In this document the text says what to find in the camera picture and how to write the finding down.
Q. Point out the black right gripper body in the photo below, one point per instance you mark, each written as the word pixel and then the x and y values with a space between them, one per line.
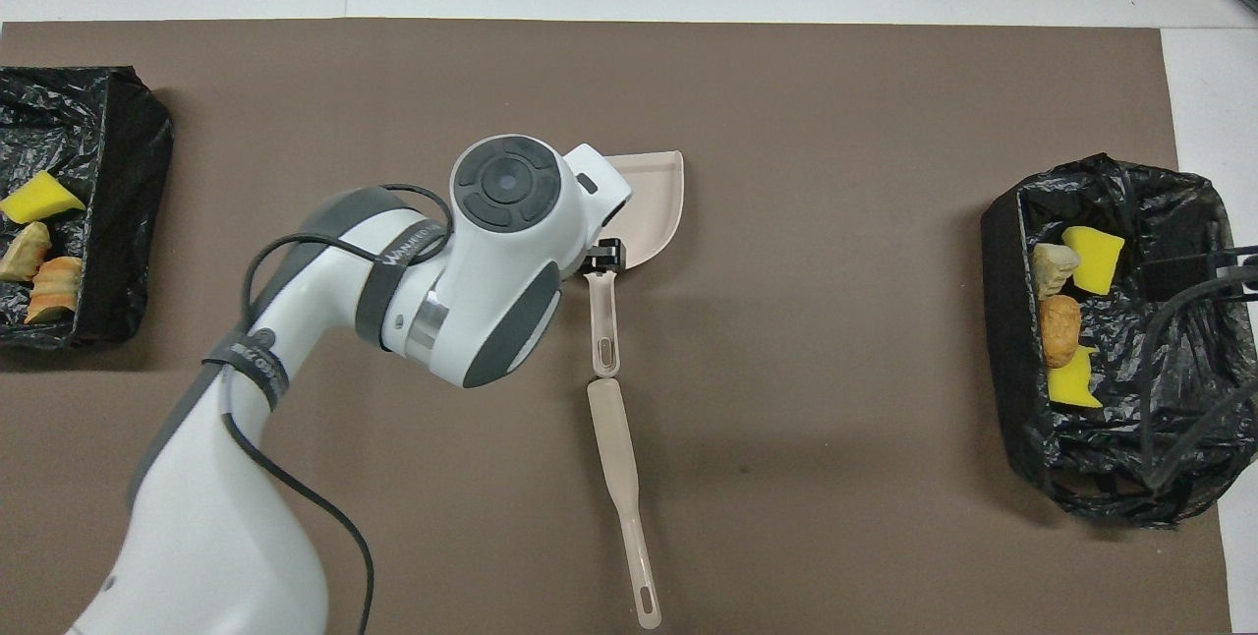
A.
pixel 1246 269

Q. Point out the beige plastic dustpan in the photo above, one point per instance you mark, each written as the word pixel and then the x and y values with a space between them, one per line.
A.
pixel 649 212

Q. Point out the brown oval bread roll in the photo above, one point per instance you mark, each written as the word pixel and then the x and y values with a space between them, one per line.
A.
pixel 1061 330

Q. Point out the notched yellow sponge piece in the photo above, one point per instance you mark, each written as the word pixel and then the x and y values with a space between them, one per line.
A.
pixel 1074 384

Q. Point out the beige hand brush black bristles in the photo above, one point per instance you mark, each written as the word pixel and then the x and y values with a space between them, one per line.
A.
pixel 619 458

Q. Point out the striped croissant piece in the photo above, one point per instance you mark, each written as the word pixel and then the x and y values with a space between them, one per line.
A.
pixel 57 289

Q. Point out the yellow sponge wedge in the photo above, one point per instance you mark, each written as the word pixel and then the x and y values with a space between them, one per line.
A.
pixel 39 199

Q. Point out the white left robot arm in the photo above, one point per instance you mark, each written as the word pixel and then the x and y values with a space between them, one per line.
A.
pixel 246 478

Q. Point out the black bag-lined bin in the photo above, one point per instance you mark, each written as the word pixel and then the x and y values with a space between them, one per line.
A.
pixel 128 173
pixel 1160 222

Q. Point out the heart-shaped yellow sponge piece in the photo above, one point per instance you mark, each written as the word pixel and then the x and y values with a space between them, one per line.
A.
pixel 1096 259

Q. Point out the brown paper table mat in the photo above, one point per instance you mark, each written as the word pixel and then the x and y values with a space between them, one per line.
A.
pixel 786 517

